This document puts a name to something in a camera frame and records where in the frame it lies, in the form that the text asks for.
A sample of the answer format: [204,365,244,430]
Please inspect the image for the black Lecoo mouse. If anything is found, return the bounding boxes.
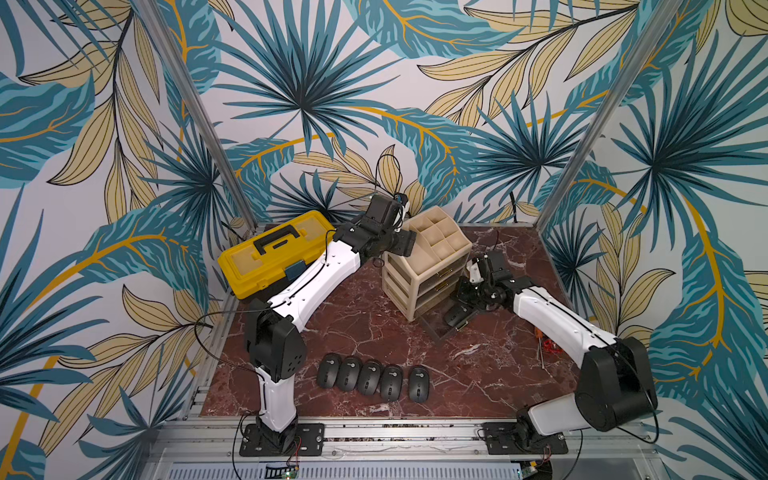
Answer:
[356,359,383,396]
[443,303,474,331]
[408,365,430,404]
[316,353,342,389]
[335,356,362,392]
[379,364,403,403]

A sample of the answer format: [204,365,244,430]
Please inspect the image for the beige drawer organizer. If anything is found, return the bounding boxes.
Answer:
[382,206,472,322]

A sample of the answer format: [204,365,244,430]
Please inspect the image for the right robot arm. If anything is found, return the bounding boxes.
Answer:
[445,250,658,454]

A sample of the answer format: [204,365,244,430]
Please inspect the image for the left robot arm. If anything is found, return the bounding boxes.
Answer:
[246,193,416,453]

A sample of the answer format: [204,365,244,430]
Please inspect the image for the red small valve wheel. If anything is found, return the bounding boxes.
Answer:
[542,338,563,355]

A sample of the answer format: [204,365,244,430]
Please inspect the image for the yellow black toolbox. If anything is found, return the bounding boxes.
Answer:
[218,210,333,300]

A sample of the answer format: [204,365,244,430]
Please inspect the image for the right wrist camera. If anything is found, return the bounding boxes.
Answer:
[466,259,483,285]

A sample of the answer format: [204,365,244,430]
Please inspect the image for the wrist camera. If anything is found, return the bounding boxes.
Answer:
[393,193,410,217]
[466,259,483,285]

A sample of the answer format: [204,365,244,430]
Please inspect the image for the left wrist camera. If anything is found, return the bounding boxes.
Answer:
[393,193,410,217]

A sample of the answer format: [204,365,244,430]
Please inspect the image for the right corner aluminium post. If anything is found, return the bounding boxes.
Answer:
[534,0,682,233]

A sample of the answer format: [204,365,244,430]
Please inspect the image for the corner aluminium post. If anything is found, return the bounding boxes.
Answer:
[134,0,258,232]
[534,0,682,233]

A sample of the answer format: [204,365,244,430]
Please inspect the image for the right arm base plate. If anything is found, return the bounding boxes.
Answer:
[479,421,568,456]

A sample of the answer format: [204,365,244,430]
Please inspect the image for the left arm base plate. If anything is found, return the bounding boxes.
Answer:
[238,421,325,458]

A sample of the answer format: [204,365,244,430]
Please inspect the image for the aluminium front rail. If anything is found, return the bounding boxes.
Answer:
[140,416,607,480]

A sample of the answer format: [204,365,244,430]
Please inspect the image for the left corner aluminium post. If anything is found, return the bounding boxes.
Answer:
[134,0,258,232]

